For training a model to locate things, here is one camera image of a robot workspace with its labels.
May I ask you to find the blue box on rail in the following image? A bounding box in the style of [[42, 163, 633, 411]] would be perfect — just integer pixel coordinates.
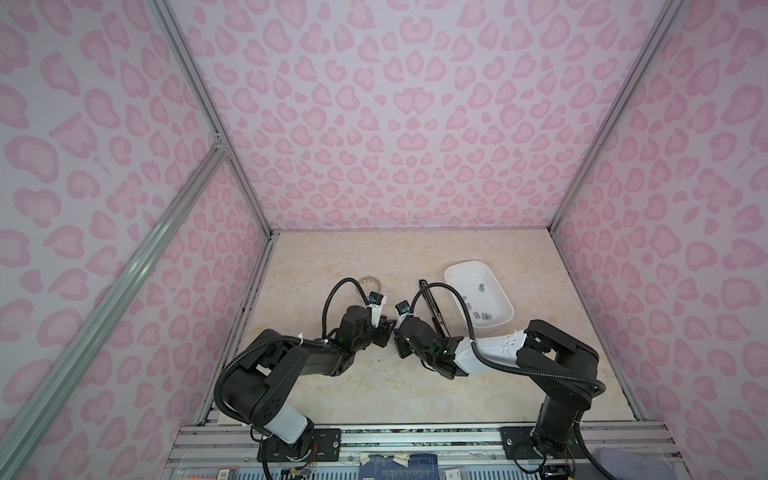
[[358, 454, 440, 480]]

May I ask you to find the white plastic tray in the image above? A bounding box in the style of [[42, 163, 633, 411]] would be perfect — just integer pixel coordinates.
[[444, 260, 515, 333]]

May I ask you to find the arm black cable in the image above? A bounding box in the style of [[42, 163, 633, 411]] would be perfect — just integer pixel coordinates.
[[212, 277, 370, 424], [409, 282, 619, 480]]

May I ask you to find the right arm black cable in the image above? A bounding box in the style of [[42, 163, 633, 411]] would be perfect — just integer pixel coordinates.
[[409, 282, 619, 480]]

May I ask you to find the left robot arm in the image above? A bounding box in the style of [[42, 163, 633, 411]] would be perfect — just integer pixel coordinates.
[[214, 305, 397, 455]]

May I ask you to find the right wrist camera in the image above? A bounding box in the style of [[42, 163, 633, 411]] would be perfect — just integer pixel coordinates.
[[395, 300, 412, 323]]

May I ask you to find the grey cloth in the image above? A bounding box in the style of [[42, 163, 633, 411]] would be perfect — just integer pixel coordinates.
[[595, 448, 675, 480]]

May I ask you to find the clear tape roll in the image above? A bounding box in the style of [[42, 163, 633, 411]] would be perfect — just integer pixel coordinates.
[[358, 276, 381, 290]]

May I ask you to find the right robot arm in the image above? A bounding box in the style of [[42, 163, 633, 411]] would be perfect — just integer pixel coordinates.
[[395, 316, 606, 457]]

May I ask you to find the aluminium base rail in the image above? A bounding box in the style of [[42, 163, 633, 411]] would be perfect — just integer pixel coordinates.
[[161, 409, 690, 479]]

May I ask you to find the black stapler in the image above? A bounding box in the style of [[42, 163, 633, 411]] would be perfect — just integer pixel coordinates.
[[419, 279, 450, 338]]

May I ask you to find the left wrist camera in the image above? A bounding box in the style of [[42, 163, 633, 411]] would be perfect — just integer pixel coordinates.
[[367, 291, 387, 328]]

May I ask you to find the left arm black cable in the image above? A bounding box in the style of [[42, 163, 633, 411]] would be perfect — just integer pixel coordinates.
[[212, 277, 370, 424]]

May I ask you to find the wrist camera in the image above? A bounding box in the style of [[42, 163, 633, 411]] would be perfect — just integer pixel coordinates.
[[395, 300, 412, 323], [367, 291, 387, 328]]

